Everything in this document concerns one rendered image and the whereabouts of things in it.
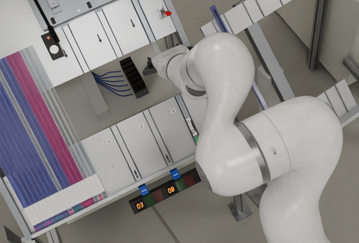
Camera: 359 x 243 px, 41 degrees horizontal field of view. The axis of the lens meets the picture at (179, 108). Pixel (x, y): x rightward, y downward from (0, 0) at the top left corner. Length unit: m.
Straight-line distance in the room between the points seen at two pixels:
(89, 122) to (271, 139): 1.19
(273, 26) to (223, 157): 2.15
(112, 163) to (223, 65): 0.84
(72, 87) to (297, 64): 1.24
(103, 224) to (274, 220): 1.57
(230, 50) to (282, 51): 1.94
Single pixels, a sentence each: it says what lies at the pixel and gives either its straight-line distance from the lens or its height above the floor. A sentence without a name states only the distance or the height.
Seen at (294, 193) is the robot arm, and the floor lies 1.35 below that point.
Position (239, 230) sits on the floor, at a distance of 2.20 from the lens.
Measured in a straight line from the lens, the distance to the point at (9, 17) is 1.50.
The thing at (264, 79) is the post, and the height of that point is 0.80.
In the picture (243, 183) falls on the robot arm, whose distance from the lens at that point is 0.71.
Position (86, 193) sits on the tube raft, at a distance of 1.53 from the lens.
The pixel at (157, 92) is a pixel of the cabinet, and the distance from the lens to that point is 1.82.
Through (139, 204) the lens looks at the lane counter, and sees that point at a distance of 1.57.
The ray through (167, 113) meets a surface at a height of 0.82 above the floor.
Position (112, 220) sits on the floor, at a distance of 2.31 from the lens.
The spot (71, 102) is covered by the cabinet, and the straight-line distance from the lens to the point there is 1.89.
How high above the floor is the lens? 2.08
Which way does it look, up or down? 56 degrees down
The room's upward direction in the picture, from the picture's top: 15 degrees counter-clockwise
